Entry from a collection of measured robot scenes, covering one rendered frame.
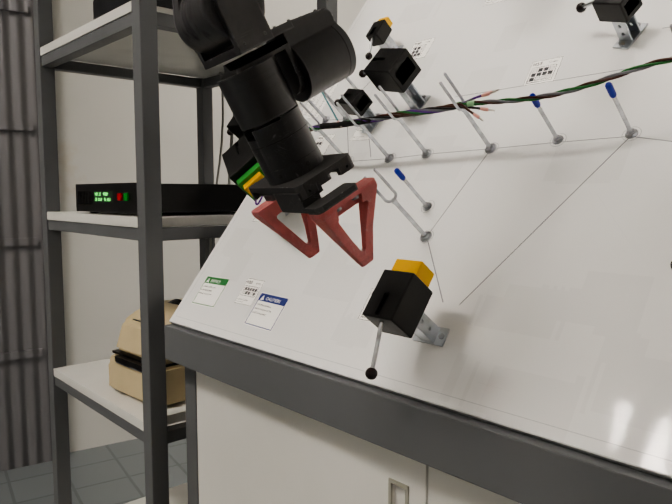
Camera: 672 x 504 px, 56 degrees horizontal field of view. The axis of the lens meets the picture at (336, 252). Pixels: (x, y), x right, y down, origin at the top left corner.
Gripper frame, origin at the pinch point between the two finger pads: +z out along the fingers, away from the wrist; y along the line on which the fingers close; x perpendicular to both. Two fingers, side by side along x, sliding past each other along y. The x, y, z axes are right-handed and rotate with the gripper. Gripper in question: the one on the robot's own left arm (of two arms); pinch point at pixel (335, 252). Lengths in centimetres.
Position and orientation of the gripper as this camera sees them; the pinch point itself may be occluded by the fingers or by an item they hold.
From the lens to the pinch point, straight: 63.2
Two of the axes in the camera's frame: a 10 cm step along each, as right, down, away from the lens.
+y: -5.4, -0.8, 8.4
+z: 4.1, 8.4, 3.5
